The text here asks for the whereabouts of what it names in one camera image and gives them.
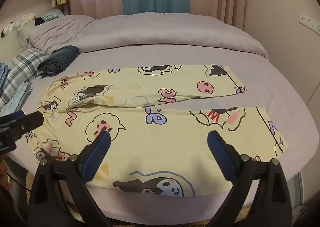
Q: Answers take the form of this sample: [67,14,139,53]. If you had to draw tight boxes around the light blue crumpled cloth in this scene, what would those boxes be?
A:
[0,81,33,117]

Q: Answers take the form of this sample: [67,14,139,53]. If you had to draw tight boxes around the bed with lilac sheet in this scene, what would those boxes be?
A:
[5,42,320,220]

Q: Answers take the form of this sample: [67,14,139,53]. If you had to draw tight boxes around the white printed pillow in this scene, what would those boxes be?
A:
[16,20,38,48]

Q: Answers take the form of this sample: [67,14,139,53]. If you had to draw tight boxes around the grey plaid pillow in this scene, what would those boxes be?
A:
[0,48,50,109]

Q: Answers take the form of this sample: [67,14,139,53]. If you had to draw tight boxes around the white and black plush toy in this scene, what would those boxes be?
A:
[0,13,37,39]

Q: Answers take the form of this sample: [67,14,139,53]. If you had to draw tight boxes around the white wall socket strip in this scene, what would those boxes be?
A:
[299,13,320,31]

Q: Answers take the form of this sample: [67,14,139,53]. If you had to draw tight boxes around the yellow cartoon print pants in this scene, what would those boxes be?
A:
[26,64,289,197]

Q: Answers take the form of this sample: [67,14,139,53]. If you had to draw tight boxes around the brown plush toy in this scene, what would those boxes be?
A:
[0,157,11,191]

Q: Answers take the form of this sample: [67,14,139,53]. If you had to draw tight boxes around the folded dark teal clothes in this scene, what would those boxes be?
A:
[37,45,80,78]

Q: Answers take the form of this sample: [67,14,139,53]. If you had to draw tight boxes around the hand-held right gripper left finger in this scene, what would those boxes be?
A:
[27,131,115,227]

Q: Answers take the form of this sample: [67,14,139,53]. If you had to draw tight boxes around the light blue folded cloth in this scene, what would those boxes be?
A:
[0,62,12,88]

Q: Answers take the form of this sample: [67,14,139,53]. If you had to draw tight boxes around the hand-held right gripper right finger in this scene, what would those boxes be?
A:
[207,131,293,227]

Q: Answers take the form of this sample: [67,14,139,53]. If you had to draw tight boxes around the lilac grey duvet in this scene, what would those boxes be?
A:
[28,11,269,61]

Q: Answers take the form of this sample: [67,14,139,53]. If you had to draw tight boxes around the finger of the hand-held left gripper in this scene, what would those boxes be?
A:
[0,110,45,140]

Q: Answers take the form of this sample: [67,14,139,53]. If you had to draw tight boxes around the green plaid cloth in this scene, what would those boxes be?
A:
[34,9,64,26]

